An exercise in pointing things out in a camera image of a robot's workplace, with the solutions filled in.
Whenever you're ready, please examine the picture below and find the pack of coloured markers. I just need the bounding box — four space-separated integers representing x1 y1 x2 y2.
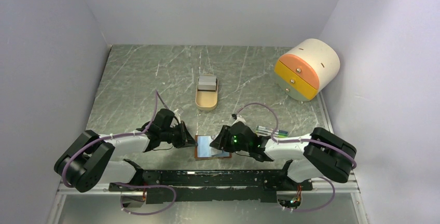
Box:
256 125 288 137

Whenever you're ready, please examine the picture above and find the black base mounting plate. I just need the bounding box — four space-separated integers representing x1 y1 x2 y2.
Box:
108 169 313 204

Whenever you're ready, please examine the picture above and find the beige oval tray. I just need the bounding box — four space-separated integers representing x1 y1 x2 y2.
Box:
195 79 219 111

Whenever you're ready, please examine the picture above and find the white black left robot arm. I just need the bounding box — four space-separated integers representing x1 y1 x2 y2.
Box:
54 108 197 192

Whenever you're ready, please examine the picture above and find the aluminium frame rail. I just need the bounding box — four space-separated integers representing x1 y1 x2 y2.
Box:
48 92 362 224

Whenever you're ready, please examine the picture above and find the round pastel drawer cabinet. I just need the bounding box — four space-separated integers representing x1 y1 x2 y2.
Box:
274 38 340 102

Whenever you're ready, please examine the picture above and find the brown leather card holder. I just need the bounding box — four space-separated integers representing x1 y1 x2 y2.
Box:
195 135 232 160

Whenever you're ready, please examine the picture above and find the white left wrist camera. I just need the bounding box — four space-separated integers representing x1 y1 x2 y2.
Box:
174 108 183 122

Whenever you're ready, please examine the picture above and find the stack of credit cards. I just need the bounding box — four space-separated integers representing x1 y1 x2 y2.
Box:
197 74 218 91

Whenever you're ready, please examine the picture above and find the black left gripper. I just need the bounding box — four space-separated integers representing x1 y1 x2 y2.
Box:
160 120 198 148

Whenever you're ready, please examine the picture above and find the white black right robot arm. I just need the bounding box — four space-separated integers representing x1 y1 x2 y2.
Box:
210 121 357 190

